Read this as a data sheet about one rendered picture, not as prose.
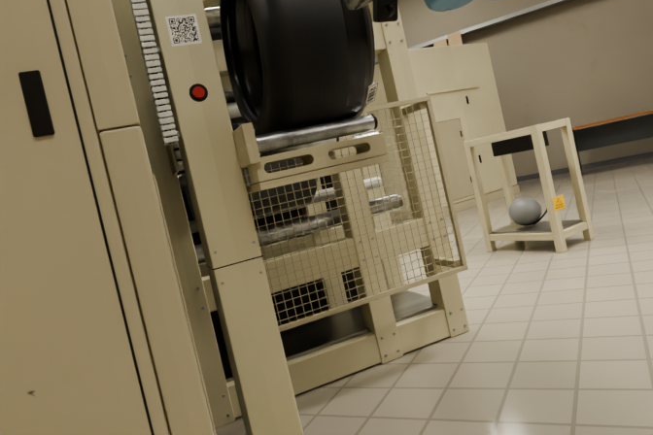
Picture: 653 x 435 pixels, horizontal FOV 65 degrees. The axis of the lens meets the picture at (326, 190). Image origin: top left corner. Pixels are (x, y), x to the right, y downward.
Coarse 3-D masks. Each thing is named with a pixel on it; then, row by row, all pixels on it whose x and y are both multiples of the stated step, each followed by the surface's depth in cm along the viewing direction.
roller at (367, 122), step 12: (336, 120) 135; (348, 120) 135; (360, 120) 136; (372, 120) 137; (276, 132) 129; (288, 132) 129; (300, 132) 130; (312, 132) 131; (324, 132) 132; (336, 132) 134; (348, 132) 135; (360, 132) 137; (264, 144) 127; (276, 144) 128; (288, 144) 129; (300, 144) 131
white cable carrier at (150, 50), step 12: (132, 0) 126; (144, 0) 127; (132, 12) 128; (144, 12) 127; (144, 24) 126; (144, 36) 126; (144, 48) 130; (156, 48) 129; (144, 60) 128; (156, 60) 127; (156, 72) 127; (156, 84) 127; (156, 96) 127; (156, 108) 127; (168, 108) 127; (168, 120) 127; (168, 132) 127; (168, 144) 131
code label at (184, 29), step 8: (176, 16) 128; (184, 16) 129; (192, 16) 130; (168, 24) 127; (176, 24) 128; (184, 24) 129; (192, 24) 129; (176, 32) 128; (184, 32) 129; (192, 32) 129; (176, 40) 128; (184, 40) 128; (192, 40) 129; (200, 40) 130
